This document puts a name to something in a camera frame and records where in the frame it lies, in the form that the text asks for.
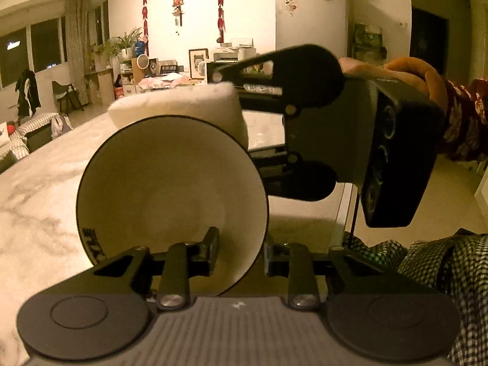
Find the grey sofa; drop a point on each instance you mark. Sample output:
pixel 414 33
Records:
pixel 38 143

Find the checked clothing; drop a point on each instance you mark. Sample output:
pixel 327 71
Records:
pixel 430 274

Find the large window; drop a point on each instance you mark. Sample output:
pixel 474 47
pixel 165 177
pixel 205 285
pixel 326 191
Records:
pixel 34 53

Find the framed portrait picture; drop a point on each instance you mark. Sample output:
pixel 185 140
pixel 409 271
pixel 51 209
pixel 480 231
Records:
pixel 198 64

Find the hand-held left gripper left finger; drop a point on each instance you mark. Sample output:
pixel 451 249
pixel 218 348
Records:
pixel 213 249

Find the pink cloth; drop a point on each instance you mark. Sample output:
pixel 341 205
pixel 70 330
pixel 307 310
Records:
pixel 164 82

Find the orange cushion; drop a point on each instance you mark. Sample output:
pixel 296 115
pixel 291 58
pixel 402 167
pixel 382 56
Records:
pixel 12 128

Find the black and white jacket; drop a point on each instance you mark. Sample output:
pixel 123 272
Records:
pixel 27 93

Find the white sponge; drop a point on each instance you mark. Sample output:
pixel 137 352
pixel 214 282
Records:
pixel 171 101

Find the round white fan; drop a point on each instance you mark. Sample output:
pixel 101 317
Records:
pixel 142 61

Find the grey white bag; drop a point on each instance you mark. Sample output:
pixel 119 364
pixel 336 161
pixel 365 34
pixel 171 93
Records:
pixel 62 125

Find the white refrigerator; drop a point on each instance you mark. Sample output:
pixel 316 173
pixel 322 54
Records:
pixel 316 19

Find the dark wooden chair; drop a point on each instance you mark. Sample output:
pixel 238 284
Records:
pixel 66 91

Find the wooden shelf unit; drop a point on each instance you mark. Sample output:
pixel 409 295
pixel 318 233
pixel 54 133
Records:
pixel 100 80

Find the patterned curtain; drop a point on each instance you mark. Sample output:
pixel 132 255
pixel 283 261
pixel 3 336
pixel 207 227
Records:
pixel 78 45

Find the blue plush toy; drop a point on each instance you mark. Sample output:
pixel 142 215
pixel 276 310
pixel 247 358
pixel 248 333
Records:
pixel 140 47

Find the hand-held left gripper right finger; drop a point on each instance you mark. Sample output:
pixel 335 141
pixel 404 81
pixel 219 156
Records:
pixel 272 259

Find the white deer print pillow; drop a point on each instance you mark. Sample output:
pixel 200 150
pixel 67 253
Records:
pixel 3 133

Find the person's right hand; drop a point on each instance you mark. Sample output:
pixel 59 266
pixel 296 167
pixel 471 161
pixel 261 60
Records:
pixel 360 68

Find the white printer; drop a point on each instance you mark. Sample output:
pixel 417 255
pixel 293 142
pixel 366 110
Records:
pixel 234 51

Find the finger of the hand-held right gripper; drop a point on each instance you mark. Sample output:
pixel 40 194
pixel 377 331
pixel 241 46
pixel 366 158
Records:
pixel 267 103
pixel 267 158

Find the white low cabinet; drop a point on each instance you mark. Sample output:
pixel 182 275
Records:
pixel 127 89

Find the yellow bowl white inside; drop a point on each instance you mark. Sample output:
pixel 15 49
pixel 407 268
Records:
pixel 171 183

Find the potted green plant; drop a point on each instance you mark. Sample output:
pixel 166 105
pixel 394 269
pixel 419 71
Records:
pixel 122 42

